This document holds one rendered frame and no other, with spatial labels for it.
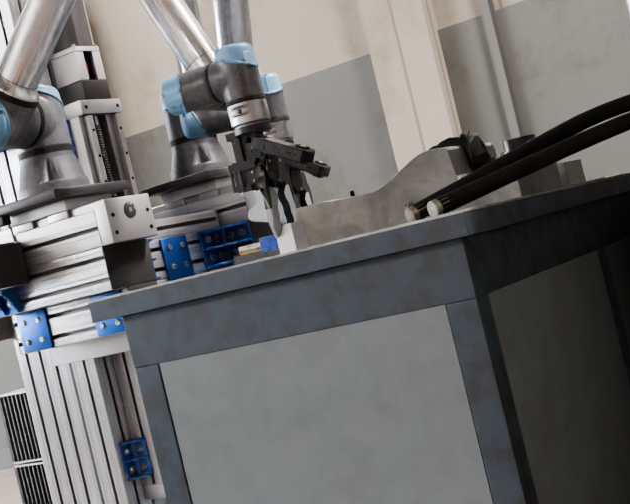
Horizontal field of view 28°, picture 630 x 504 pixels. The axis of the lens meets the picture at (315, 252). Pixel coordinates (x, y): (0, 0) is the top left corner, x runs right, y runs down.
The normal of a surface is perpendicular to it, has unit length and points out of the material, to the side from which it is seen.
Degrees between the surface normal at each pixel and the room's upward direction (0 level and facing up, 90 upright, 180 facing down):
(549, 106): 90
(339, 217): 90
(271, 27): 90
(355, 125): 90
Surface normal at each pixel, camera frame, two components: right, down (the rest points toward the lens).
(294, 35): -0.55, 0.13
